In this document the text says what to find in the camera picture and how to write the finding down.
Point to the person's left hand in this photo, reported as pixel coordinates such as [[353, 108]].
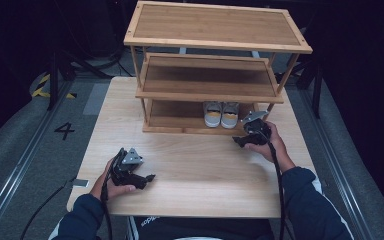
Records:
[[113, 190]]

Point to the black metal stand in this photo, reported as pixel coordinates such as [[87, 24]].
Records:
[[54, 80], [316, 90]]

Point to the person's dark clothing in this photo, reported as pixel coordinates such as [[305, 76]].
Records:
[[200, 228]]

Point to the grey tape piece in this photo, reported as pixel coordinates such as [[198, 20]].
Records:
[[81, 183]]

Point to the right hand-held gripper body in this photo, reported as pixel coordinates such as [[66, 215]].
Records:
[[256, 128]]

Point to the metal floor rail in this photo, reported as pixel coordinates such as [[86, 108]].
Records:
[[23, 160], [340, 166]]

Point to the person's right hand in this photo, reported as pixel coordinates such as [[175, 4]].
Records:
[[275, 146]]

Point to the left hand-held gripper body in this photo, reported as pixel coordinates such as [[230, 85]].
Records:
[[126, 165]]

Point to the wooden three-tier shoe rack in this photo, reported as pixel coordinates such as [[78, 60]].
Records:
[[213, 26]]

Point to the grey shoe with yellow stripe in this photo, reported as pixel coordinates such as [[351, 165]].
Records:
[[230, 116], [212, 115]]

